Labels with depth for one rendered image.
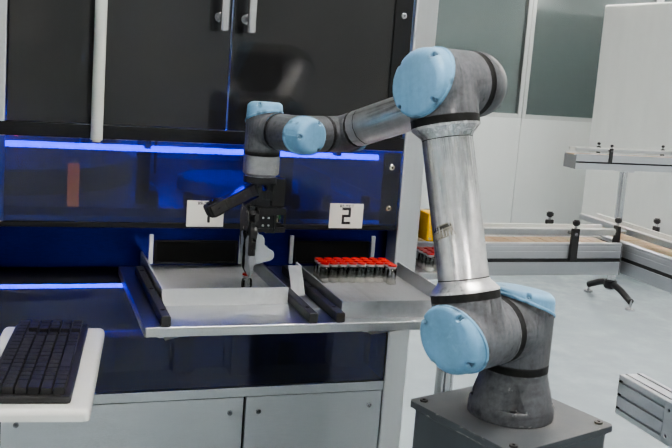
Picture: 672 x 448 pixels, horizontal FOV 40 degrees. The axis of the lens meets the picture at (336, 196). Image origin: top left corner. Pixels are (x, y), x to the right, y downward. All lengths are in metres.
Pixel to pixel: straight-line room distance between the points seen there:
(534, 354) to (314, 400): 0.82
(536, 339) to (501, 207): 6.14
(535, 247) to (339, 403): 0.69
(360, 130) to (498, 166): 5.85
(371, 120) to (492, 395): 0.57
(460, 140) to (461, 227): 0.14
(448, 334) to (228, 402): 0.87
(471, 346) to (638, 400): 1.34
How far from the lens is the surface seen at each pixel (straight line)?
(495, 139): 7.61
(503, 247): 2.52
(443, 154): 1.51
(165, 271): 2.13
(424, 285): 2.09
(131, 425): 2.22
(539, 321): 1.61
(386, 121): 1.78
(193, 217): 2.10
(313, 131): 1.79
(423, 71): 1.51
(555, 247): 2.60
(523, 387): 1.64
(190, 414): 2.24
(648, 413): 2.75
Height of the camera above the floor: 1.39
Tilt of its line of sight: 8 degrees down
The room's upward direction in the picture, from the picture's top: 4 degrees clockwise
